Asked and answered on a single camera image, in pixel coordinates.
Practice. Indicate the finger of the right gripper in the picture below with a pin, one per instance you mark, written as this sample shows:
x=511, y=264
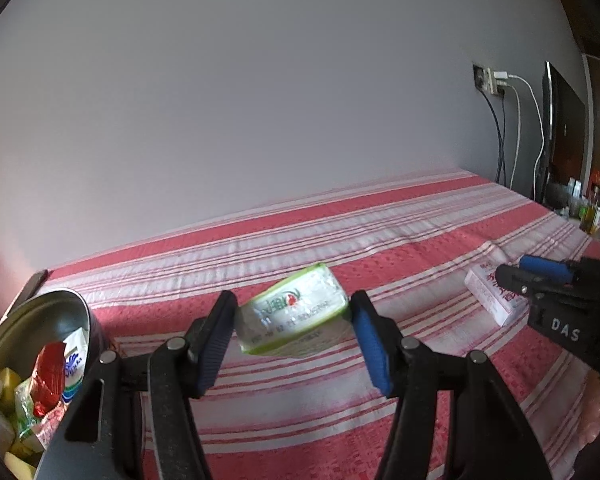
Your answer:
x=516, y=280
x=563, y=272

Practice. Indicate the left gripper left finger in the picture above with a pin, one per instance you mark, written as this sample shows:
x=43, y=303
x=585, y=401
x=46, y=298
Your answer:
x=182, y=369

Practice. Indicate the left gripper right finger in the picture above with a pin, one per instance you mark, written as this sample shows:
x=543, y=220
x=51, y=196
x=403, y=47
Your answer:
x=489, y=436

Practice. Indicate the white red snack pack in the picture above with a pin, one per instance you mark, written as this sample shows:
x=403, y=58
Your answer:
x=504, y=306

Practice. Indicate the red foil snack pack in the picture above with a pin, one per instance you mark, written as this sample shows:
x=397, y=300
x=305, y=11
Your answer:
x=48, y=378

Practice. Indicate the small green tissue pack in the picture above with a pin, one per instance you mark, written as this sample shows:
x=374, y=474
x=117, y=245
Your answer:
x=303, y=315

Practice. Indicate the bottles on desk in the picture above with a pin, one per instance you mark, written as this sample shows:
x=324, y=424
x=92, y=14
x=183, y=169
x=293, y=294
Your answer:
x=576, y=203

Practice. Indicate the green aloe tissue pack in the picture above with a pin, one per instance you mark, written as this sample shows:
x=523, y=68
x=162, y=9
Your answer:
x=32, y=432

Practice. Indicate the white blue pack in tin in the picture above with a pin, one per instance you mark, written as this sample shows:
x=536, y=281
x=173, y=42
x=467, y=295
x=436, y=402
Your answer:
x=76, y=349

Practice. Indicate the white paper pack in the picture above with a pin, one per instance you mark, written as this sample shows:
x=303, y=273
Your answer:
x=7, y=435

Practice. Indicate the red white striped bedspread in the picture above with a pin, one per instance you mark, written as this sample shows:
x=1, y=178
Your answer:
x=409, y=244

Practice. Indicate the black monitor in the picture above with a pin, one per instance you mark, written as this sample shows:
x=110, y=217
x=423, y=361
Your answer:
x=564, y=118

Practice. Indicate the round metal tin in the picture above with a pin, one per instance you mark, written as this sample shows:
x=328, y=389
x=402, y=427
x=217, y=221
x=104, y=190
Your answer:
x=35, y=349

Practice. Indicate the black smartphone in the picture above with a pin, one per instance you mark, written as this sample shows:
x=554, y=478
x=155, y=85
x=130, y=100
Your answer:
x=29, y=290

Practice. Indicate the wall power socket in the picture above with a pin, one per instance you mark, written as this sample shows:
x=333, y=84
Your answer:
x=488, y=80

